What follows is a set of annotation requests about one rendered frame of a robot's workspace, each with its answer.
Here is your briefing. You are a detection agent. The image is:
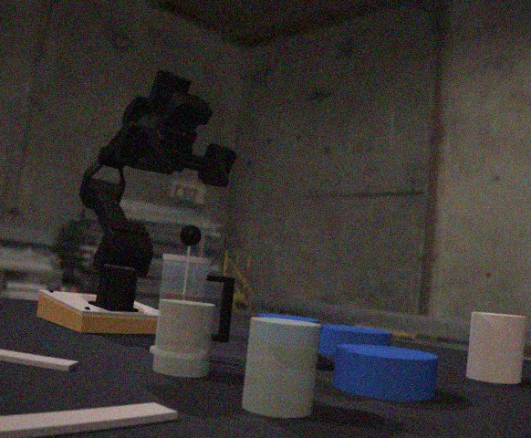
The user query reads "blue short cylinder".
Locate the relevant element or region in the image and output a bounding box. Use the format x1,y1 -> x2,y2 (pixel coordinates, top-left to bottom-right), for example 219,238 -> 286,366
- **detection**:
318,325 -> 391,357
332,343 -> 439,402
257,314 -> 318,324

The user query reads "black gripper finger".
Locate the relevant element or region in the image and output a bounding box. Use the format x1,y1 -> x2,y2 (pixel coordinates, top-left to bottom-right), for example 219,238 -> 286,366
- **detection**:
203,148 -> 231,187
128,129 -> 174,174

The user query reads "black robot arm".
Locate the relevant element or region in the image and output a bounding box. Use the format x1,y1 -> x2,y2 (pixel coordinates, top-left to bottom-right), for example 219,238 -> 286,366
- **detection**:
79,69 -> 213,312

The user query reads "pale pink flat bar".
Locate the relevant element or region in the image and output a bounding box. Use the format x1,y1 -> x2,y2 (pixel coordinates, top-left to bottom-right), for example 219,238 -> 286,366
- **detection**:
0,349 -> 78,371
0,402 -> 178,438

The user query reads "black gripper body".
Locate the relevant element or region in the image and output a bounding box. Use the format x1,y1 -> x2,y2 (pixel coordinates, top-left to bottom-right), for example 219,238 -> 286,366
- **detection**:
115,120 -> 236,182

